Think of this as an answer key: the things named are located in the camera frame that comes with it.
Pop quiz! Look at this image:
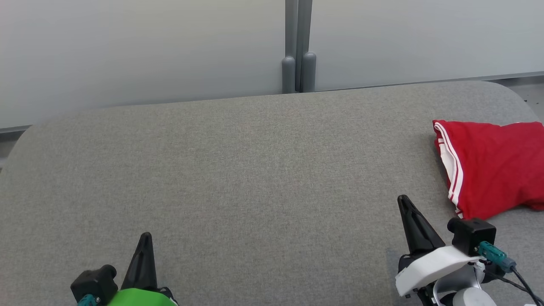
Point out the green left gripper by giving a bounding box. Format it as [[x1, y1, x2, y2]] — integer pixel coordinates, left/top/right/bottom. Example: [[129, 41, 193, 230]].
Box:
[[106, 232, 179, 306]]

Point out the grey partition frame post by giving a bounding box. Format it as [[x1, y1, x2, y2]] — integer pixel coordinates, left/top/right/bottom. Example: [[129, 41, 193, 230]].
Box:
[[281, 0, 317, 94]]

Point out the red white Bulls jersey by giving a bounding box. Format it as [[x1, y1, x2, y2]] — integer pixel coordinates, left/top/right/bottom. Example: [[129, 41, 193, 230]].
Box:
[[433, 120, 544, 220]]

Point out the black right camera cable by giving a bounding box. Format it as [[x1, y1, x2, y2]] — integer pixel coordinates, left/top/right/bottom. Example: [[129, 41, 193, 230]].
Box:
[[508, 266, 544, 306]]

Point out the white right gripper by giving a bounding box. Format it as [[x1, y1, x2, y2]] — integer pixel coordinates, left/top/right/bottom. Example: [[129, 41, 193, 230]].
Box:
[[395, 195, 483, 298]]

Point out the teal right camera connector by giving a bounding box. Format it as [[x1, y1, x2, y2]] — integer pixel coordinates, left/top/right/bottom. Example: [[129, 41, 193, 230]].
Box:
[[477, 241, 517, 273]]

